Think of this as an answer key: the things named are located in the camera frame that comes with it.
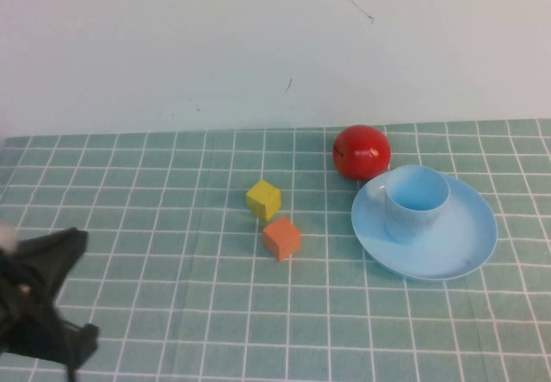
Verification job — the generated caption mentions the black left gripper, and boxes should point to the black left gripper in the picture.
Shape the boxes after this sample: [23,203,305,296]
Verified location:
[0,226,100,368]

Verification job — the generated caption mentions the light blue plastic cup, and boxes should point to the light blue plastic cup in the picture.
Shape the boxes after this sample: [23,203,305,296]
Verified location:
[384,164,450,242]

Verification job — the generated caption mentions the red cup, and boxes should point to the red cup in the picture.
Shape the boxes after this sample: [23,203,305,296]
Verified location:
[332,124,393,181]

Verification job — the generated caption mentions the light blue round plate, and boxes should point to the light blue round plate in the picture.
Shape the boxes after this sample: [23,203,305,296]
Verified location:
[350,170,499,281]

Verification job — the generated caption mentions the green checkered tablecloth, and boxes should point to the green checkered tablecloth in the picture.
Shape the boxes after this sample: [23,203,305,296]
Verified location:
[0,118,551,382]

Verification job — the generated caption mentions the yellow wooden cube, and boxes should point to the yellow wooden cube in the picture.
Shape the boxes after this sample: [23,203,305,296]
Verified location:
[245,179,282,222]

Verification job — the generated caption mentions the orange wooden cube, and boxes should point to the orange wooden cube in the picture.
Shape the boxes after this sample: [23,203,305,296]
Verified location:
[262,215,302,262]

